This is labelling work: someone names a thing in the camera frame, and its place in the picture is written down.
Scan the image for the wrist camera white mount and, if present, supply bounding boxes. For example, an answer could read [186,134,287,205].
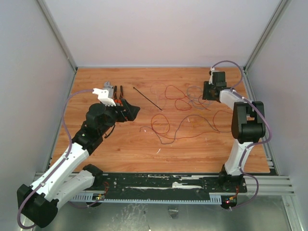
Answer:
[92,88,116,107]
[209,67,219,85]

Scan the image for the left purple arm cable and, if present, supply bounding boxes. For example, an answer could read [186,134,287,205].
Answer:
[17,89,96,229]

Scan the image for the orange black pliers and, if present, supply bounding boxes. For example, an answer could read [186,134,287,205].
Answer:
[113,85,125,106]

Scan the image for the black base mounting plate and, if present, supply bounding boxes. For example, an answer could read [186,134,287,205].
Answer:
[87,173,247,200]

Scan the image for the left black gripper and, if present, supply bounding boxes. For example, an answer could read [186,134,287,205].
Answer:
[99,98,140,134]

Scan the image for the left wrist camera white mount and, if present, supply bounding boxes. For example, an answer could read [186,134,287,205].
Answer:
[92,88,116,107]

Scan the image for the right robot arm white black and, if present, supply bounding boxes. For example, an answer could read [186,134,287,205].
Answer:
[203,68,266,192]

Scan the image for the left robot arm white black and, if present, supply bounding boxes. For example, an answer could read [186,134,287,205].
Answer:
[17,99,140,229]

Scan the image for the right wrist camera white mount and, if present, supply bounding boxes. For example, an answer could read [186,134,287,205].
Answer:
[209,67,219,85]

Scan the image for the grey slotted cable duct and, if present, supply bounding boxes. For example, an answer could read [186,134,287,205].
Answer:
[70,192,222,205]

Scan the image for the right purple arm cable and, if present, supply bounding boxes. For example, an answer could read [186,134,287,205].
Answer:
[210,60,273,211]

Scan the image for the silver adjustable wrench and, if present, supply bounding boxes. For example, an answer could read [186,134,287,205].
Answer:
[103,81,114,98]

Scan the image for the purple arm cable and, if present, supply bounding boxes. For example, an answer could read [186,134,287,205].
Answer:
[210,60,273,211]
[17,89,96,229]

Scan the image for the black zip tie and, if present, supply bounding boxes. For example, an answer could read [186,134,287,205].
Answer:
[133,87,163,111]

